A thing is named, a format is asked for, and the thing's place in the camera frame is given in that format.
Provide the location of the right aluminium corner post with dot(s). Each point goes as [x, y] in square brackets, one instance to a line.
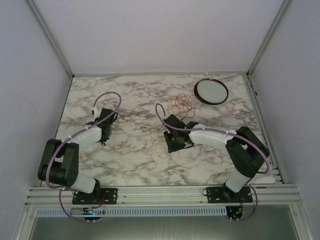
[285, 5]

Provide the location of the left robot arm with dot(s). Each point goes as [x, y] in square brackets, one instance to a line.
[60, 163]

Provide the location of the round brown-rimmed dish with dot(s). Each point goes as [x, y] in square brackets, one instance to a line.
[211, 91]

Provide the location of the aluminium corner post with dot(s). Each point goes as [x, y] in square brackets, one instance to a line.
[285, 5]
[50, 37]

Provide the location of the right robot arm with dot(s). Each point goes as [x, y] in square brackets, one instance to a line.
[247, 153]

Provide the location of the grey slotted cable duct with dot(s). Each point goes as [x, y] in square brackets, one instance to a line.
[162, 211]

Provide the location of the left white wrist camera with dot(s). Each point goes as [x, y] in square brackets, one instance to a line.
[95, 112]

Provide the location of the left aluminium corner post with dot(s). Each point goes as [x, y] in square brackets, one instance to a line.
[50, 37]

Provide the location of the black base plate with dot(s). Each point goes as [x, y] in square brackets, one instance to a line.
[224, 195]
[107, 196]

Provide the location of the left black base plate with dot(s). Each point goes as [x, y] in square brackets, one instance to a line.
[107, 196]

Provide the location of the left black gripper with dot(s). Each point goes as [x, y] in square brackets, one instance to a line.
[104, 139]

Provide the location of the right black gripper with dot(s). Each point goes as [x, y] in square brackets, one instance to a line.
[171, 147]

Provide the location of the aluminium front rail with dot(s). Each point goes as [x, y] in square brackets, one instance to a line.
[171, 195]

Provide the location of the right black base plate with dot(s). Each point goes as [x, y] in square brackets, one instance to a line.
[224, 195]

